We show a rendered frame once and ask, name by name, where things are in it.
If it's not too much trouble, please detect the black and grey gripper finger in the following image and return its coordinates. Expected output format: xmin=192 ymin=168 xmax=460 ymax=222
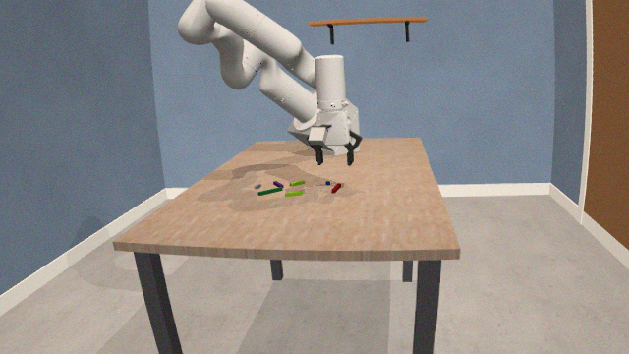
xmin=307 ymin=137 xmax=323 ymax=165
xmin=344 ymin=130 xmax=362 ymax=166

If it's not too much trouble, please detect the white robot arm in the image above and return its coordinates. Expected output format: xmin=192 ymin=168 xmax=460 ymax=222
xmin=178 ymin=0 xmax=348 ymax=145

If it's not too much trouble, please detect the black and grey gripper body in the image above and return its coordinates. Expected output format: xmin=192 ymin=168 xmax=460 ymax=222
xmin=316 ymin=109 xmax=352 ymax=146

